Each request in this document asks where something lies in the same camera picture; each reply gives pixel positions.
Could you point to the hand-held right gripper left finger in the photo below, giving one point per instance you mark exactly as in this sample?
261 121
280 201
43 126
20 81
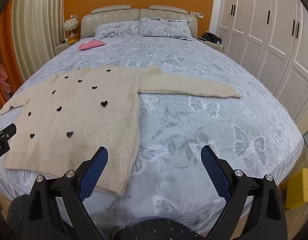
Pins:
94 172

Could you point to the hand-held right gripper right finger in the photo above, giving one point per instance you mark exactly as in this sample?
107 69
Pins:
214 172

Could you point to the beige sweater with black hearts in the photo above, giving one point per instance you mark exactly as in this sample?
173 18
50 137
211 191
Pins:
81 120

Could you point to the pink clothes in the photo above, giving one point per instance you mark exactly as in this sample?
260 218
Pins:
1 77

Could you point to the bed with grey butterfly bedspread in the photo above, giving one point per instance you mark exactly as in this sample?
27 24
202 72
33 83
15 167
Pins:
184 122

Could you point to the person's dark dotted pants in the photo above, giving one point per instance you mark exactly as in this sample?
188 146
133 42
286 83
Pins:
149 230

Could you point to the yellow stool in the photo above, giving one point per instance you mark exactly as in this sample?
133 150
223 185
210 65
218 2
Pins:
300 190

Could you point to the orange curtain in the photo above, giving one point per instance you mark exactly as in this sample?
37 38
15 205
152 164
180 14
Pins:
7 42

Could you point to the white nightstand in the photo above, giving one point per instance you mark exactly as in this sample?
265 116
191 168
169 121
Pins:
213 46
64 47

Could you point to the cream curtain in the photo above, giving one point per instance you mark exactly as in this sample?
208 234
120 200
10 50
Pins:
36 30

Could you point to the small pink pillow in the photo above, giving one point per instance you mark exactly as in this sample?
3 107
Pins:
91 45

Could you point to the yellow box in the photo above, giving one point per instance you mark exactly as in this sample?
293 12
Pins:
74 40

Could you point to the black bag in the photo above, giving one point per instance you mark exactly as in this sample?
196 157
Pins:
212 38

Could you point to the white feather lamp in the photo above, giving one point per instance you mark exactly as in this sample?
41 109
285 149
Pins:
71 25

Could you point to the grey butterfly pillow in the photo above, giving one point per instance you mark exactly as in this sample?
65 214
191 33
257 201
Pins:
116 28
166 27

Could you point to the white wardrobe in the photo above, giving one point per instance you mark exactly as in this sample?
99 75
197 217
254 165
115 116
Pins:
268 30

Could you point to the beige padded headboard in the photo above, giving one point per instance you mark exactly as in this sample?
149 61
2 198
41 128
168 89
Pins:
114 13

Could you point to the white wall switch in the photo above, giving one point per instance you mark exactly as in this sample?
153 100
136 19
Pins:
196 14

